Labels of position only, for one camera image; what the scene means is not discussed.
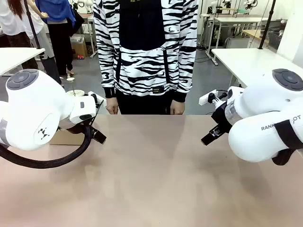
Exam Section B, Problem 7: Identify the white side table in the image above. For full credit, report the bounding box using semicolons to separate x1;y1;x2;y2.
0;47;46;77

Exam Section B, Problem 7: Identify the black arm cable sleeve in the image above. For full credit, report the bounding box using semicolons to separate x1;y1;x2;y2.
271;119;303;166
0;118;95;169

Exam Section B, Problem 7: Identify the black left arm cable sleeve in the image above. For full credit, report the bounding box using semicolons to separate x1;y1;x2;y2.
0;118;95;169

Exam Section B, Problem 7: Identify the red-haired person in white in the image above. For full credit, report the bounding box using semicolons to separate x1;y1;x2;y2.
0;0;38;70

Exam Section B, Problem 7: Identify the large white table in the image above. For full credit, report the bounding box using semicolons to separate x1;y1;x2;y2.
210;48;303;88

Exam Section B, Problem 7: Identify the person's left forearm striped sleeve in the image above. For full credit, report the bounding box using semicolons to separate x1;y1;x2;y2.
175;46;197;103

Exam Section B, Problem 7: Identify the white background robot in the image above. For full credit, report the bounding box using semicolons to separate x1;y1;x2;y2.
71;0;95;14

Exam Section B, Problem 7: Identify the black stand pole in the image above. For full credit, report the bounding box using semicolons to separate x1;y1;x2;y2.
258;0;277;50
23;0;48;74

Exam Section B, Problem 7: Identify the person's left hand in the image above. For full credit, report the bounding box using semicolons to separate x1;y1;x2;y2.
169;100;185;115

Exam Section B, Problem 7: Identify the brown cardboard box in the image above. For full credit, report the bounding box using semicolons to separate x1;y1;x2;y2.
70;34;89;60

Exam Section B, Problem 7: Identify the person in zebra-striped hoodie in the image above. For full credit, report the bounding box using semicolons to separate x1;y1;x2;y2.
93;0;199;115

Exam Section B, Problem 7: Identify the white background desk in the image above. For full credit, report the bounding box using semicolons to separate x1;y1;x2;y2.
200;13;269;66

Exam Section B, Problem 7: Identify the figure in blue top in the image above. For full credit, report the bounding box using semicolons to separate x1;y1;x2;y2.
35;0;78;77

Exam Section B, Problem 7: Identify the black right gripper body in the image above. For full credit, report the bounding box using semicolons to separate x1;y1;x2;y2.
211;100;234;133

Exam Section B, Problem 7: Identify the brown cardboard cup carrier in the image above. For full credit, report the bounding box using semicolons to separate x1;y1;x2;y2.
49;129;89;146

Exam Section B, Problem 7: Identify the person's right hand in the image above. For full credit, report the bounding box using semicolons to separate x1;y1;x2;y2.
106;97;119;115

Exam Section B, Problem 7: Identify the person's right forearm striped sleeve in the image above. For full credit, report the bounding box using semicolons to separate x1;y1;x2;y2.
98;47;119;99

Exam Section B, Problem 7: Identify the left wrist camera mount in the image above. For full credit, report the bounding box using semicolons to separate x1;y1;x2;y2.
88;93;107;112

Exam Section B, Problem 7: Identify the black right arm cable sleeve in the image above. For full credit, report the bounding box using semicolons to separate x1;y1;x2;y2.
271;119;303;166

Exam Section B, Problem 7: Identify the grey wire basket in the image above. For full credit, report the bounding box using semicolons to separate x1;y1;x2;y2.
267;30;285;48

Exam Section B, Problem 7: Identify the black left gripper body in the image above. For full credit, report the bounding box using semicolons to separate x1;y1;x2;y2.
58;118;95;135

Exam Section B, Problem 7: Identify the metal-legged background table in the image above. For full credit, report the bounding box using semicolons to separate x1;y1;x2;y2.
79;13;98;57

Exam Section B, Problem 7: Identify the round cream stand base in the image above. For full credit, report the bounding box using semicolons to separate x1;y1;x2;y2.
66;89;85;97

